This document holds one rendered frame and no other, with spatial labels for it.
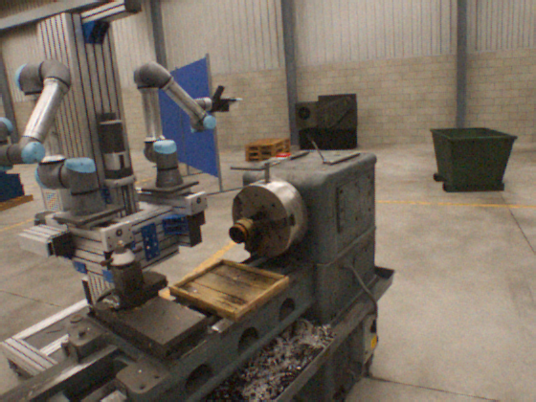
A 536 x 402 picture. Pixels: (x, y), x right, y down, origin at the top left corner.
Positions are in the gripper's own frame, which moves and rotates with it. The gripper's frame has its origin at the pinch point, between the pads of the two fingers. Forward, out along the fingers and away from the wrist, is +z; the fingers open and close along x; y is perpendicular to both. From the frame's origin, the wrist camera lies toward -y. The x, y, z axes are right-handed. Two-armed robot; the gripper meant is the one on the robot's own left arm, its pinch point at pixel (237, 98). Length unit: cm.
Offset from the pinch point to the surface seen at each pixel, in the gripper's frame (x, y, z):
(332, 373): 110, 122, -19
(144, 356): 117, 53, -109
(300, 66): -695, 10, 672
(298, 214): 100, 34, -37
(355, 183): 95, 30, 3
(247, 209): 85, 33, -51
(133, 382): 125, 52, -115
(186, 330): 122, 46, -97
